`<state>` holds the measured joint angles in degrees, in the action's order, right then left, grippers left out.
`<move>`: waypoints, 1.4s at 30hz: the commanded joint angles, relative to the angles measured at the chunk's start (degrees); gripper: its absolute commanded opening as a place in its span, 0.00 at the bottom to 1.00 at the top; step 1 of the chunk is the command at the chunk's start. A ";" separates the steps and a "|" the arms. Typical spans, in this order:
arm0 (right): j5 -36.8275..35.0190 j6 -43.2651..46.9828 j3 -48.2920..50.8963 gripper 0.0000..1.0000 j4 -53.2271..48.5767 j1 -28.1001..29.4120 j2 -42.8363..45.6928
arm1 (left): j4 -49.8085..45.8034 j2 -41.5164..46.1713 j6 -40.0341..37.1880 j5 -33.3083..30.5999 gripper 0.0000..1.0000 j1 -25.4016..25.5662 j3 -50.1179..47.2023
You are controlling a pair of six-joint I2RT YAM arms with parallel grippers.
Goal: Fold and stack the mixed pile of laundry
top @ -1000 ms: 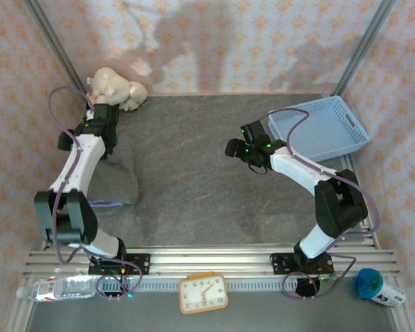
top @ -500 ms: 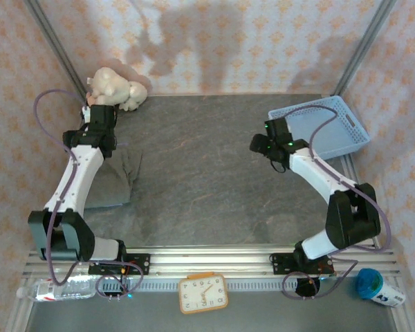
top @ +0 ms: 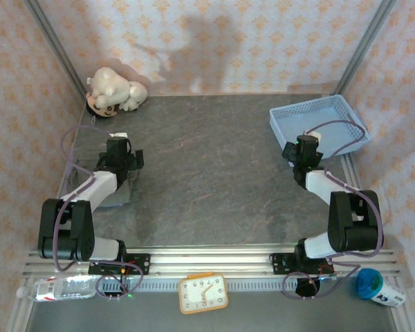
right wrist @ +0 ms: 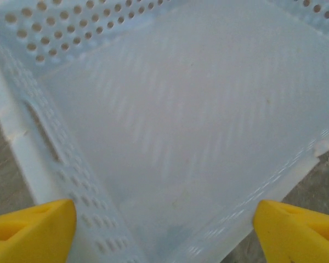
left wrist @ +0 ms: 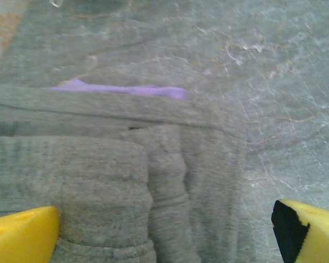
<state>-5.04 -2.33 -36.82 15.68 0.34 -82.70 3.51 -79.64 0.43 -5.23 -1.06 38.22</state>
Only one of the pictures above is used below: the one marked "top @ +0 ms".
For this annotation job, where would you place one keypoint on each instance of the light blue plastic basket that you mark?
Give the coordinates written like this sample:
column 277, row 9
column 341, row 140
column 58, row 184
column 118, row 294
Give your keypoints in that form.
column 314, row 117

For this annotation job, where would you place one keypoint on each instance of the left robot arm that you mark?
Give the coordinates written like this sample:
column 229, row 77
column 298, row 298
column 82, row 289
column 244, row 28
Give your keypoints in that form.
column 65, row 224

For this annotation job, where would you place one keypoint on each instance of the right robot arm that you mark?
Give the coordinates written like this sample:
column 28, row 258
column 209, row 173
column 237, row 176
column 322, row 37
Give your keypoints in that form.
column 352, row 224

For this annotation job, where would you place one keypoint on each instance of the white plush doll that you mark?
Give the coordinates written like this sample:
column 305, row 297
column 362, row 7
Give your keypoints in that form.
column 110, row 86

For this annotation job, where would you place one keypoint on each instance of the clear plastic water bottle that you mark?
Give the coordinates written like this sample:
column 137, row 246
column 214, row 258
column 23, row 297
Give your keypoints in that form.
column 65, row 287

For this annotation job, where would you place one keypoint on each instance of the white cup with blue lid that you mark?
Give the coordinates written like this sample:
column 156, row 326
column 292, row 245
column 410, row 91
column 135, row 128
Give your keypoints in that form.
column 368, row 283

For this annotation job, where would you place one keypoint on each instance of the orange alarm clock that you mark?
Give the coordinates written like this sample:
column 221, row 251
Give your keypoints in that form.
column 202, row 294

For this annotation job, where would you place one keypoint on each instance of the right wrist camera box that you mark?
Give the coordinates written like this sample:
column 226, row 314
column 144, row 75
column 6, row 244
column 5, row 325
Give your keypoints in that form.
column 313, row 133

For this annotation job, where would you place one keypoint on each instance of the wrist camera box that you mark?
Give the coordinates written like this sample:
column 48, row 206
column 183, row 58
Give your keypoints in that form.
column 119, row 135
column 313, row 133

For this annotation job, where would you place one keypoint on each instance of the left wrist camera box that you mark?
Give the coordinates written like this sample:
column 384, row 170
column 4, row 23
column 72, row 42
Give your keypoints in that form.
column 119, row 135

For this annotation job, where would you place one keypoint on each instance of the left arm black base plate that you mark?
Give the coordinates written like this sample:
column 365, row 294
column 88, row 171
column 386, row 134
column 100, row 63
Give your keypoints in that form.
column 141, row 263

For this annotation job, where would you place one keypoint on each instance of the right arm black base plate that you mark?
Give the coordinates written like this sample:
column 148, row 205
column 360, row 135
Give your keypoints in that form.
column 280, row 263

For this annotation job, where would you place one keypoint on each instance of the aluminium frame post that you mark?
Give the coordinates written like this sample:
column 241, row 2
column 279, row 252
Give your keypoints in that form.
column 363, row 45
column 55, row 48

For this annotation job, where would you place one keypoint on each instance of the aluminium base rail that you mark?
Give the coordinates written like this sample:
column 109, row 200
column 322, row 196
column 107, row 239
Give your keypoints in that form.
column 211, row 259

